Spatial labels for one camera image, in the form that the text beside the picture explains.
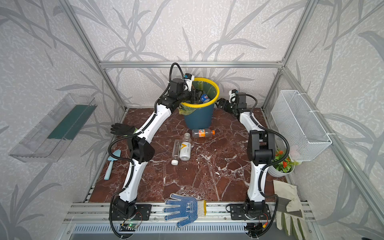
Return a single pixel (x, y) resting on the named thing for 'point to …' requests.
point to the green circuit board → (131, 225)
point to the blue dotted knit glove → (189, 209)
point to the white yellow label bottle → (185, 153)
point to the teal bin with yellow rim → (198, 116)
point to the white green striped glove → (290, 215)
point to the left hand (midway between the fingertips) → (200, 85)
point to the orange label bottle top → (202, 133)
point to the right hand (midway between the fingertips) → (219, 99)
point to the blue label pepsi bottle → (204, 98)
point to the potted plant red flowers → (283, 168)
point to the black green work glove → (122, 130)
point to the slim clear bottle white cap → (176, 152)
